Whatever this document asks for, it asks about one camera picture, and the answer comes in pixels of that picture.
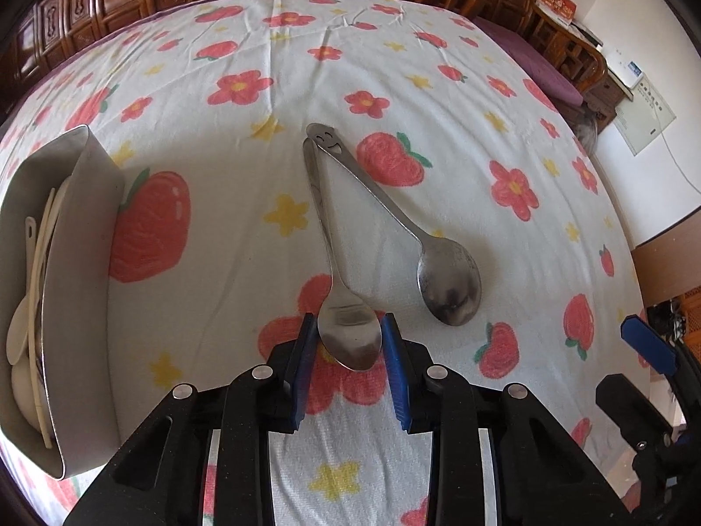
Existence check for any white cable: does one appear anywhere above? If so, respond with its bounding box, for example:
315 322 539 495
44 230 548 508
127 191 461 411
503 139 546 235
659 126 701 194

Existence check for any white plastic spoon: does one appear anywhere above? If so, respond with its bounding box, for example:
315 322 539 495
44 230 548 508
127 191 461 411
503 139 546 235
7 175 72 367
11 360 49 435

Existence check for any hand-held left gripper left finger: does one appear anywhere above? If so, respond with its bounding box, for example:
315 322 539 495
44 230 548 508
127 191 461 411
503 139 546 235
63 312 319 526

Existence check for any small plain metal spoon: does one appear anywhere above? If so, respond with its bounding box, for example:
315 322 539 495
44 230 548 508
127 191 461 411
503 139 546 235
302 139 383 372

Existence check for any white device box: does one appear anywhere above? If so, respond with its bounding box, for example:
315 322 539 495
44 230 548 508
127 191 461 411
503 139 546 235
601 45 643 95

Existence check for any metal tray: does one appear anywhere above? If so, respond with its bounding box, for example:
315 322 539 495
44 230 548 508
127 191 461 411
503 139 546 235
0 125 127 479

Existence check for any strawberry flower print tablecloth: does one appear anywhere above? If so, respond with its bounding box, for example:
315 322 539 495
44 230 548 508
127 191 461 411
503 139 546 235
0 0 648 526

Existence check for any large smiley-handle metal spoon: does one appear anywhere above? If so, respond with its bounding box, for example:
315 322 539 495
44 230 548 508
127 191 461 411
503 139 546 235
305 123 483 327

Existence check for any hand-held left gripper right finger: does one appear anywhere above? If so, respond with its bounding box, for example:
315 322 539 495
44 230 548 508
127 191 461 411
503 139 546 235
381 312 626 526

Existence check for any wooden lattice cabinet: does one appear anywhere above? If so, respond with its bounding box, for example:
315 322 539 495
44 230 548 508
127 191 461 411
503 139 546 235
629 196 701 343

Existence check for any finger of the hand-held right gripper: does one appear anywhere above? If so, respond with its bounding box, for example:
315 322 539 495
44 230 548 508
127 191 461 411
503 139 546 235
620 314 701 424
596 373 676 453

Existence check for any wooden chopstick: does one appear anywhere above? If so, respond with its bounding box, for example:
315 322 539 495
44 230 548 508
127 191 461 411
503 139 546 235
30 187 58 352
33 340 56 449

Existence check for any wooden side table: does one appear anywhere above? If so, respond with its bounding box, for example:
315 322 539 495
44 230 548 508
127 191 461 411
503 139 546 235
524 3 626 122

